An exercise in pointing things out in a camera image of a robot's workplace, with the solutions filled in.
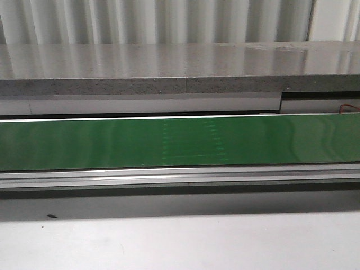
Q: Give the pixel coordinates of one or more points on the aluminium conveyor side rail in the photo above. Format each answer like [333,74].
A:
[190,175]

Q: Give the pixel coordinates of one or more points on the grey stone countertop slab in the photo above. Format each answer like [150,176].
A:
[171,69]

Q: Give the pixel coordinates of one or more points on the green conveyor belt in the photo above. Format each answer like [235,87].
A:
[178,142]

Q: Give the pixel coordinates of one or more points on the white pleated curtain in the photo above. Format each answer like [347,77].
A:
[177,22]

